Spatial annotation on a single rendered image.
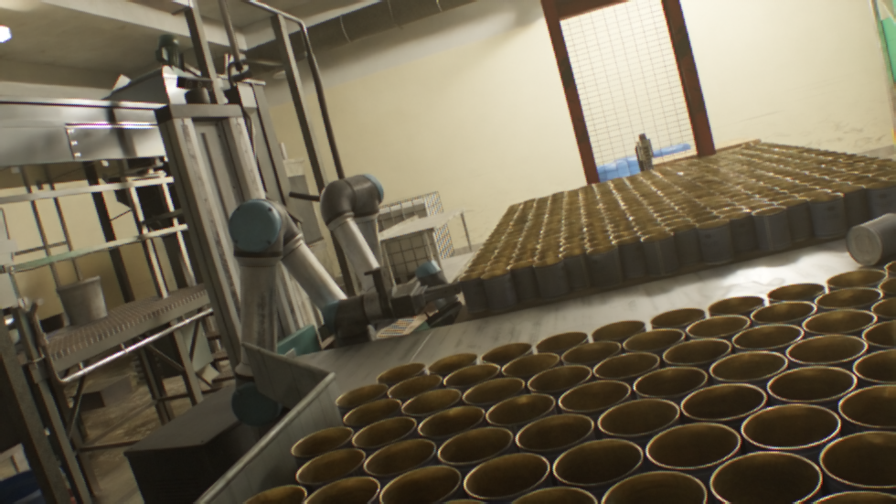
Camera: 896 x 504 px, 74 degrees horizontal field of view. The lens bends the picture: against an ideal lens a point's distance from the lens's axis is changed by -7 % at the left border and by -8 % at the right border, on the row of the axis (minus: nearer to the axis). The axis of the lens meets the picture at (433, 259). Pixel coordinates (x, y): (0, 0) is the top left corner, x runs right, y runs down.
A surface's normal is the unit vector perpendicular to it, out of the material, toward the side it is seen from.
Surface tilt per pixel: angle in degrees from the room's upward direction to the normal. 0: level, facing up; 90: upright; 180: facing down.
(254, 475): 90
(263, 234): 83
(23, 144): 90
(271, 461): 90
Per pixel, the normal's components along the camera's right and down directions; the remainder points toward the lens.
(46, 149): 0.94, -0.22
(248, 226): 0.08, -0.02
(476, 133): -0.22, 0.18
